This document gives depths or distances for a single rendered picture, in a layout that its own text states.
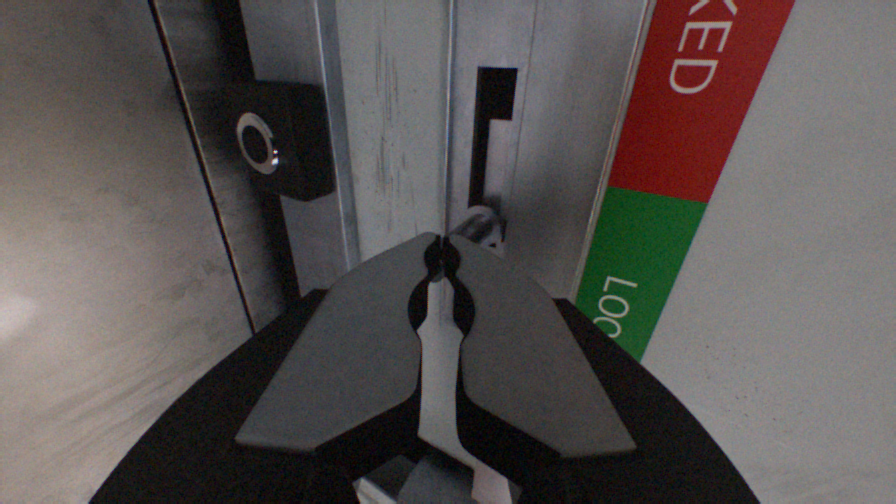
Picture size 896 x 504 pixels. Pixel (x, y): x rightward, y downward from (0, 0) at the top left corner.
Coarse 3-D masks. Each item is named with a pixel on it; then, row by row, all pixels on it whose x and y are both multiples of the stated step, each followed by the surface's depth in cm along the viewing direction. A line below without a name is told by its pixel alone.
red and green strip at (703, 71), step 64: (704, 0) 10; (768, 0) 10; (640, 64) 12; (704, 64) 11; (640, 128) 12; (704, 128) 12; (640, 192) 13; (704, 192) 12; (640, 256) 14; (640, 320) 15
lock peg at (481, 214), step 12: (468, 216) 17; (480, 216) 17; (492, 216) 17; (456, 228) 15; (468, 228) 15; (480, 228) 16; (492, 228) 17; (504, 228) 16; (480, 240) 16; (492, 240) 17; (504, 240) 17; (444, 276) 13
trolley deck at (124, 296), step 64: (0, 0) 13; (64, 0) 14; (128, 0) 16; (0, 64) 13; (64, 64) 15; (128, 64) 16; (0, 128) 14; (64, 128) 15; (128, 128) 17; (0, 192) 14; (64, 192) 16; (128, 192) 18; (192, 192) 20; (0, 256) 15; (64, 256) 16; (128, 256) 18; (192, 256) 21; (0, 320) 15; (64, 320) 17; (128, 320) 19; (192, 320) 22; (0, 384) 16; (64, 384) 18; (128, 384) 20; (192, 384) 23; (0, 448) 16; (64, 448) 18; (128, 448) 21
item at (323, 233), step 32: (256, 0) 17; (288, 0) 16; (320, 0) 16; (256, 32) 18; (288, 32) 17; (320, 32) 16; (256, 64) 19; (288, 64) 18; (320, 64) 17; (320, 96) 18; (352, 192) 21; (288, 224) 24; (320, 224) 22; (352, 224) 22; (320, 256) 24; (352, 256) 23; (320, 288) 26
